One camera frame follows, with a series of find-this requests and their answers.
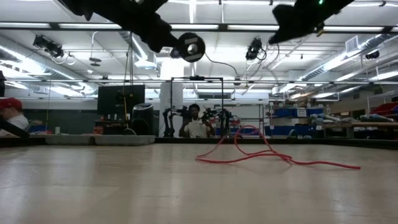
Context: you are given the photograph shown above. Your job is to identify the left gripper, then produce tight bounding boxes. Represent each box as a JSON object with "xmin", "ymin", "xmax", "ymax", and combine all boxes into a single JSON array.
[{"xmin": 93, "ymin": 0, "xmax": 181, "ymax": 54}]

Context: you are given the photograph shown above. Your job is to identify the black overhead light bar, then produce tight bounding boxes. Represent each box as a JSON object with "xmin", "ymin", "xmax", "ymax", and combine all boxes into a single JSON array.
[{"xmin": 0, "ymin": 21, "xmax": 398, "ymax": 34}]

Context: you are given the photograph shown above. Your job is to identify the black wire spool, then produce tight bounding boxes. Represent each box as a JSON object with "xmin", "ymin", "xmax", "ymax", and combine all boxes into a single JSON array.
[{"xmin": 176, "ymin": 32, "xmax": 206, "ymax": 63}]

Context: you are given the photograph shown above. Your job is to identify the black monitor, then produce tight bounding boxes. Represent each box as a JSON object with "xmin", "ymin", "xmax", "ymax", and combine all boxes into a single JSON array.
[{"xmin": 97, "ymin": 84, "xmax": 146, "ymax": 116}]

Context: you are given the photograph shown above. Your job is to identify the white ceiling vent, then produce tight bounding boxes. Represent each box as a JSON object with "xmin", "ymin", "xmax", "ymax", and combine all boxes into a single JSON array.
[{"xmin": 345, "ymin": 35, "xmax": 360, "ymax": 54}]

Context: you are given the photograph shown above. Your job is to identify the wooden work table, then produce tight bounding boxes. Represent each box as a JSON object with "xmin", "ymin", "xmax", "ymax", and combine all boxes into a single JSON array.
[{"xmin": 323, "ymin": 121, "xmax": 398, "ymax": 139}]

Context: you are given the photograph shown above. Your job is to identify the grey tool kit case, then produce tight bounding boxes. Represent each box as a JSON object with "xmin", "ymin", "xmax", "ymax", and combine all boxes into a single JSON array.
[{"xmin": 45, "ymin": 133, "xmax": 156, "ymax": 146}]

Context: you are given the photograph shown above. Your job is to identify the person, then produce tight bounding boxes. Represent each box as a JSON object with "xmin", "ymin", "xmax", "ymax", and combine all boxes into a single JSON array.
[
  {"xmin": 178, "ymin": 103, "xmax": 216, "ymax": 139},
  {"xmin": 0, "ymin": 98, "xmax": 30, "ymax": 137}
]

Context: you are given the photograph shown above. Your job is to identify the red storage bin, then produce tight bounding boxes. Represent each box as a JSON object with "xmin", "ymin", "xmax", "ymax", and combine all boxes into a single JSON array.
[{"xmin": 369, "ymin": 101, "xmax": 398, "ymax": 116}]

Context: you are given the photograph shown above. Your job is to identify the black aluminium table frame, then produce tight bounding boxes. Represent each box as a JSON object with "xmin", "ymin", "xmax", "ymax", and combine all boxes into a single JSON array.
[{"xmin": 0, "ymin": 119, "xmax": 398, "ymax": 149}]

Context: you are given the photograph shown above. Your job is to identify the blue storage bin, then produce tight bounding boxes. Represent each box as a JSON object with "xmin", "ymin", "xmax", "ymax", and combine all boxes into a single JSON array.
[
  {"xmin": 273, "ymin": 107, "xmax": 324, "ymax": 118},
  {"xmin": 264, "ymin": 124, "xmax": 324, "ymax": 137}
]

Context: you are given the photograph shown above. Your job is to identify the red wire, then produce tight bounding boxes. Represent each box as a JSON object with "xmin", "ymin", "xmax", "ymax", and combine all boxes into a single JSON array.
[{"xmin": 195, "ymin": 52, "xmax": 361, "ymax": 170}]

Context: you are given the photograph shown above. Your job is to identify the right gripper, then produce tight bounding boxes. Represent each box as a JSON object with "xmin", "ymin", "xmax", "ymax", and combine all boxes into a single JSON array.
[{"xmin": 269, "ymin": 0, "xmax": 355, "ymax": 44}]

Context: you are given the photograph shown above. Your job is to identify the black rig frame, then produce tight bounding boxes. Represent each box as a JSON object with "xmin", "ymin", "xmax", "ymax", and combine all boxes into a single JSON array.
[{"xmin": 170, "ymin": 75, "xmax": 224, "ymax": 138}]

